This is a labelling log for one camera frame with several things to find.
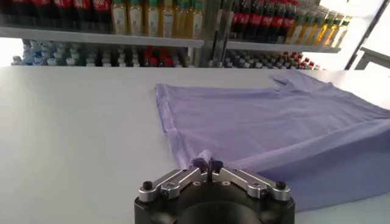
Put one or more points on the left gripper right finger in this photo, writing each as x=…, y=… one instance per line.
x=243, y=179

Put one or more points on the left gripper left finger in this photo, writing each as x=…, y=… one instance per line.
x=179, y=179

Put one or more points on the plain purple t-shirt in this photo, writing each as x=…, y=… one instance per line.
x=274, y=128

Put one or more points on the small cola bottle red cap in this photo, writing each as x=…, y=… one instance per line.
x=166, y=58
x=151, y=58

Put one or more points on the grey metal shelf rack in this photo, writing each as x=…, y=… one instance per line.
x=91, y=38
x=274, y=47

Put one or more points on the blue label water bottle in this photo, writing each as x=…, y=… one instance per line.
x=41, y=56
x=28, y=56

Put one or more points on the grey metal cart frame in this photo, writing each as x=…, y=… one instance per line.
x=374, y=58

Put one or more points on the dark slim window post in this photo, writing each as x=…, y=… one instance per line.
x=365, y=33

